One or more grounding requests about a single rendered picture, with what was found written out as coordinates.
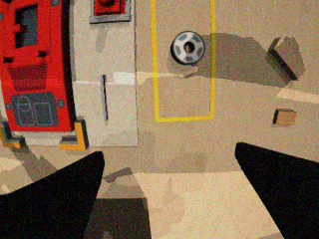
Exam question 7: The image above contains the yellow rectangular outline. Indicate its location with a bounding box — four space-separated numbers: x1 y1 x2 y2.
151 0 216 122

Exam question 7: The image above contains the black wheel with grey rim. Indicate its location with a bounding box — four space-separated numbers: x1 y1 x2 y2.
170 31 204 65

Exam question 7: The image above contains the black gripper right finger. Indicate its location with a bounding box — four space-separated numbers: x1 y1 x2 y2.
234 142 319 239

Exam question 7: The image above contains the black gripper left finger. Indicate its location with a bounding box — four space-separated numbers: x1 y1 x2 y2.
0 150 105 239

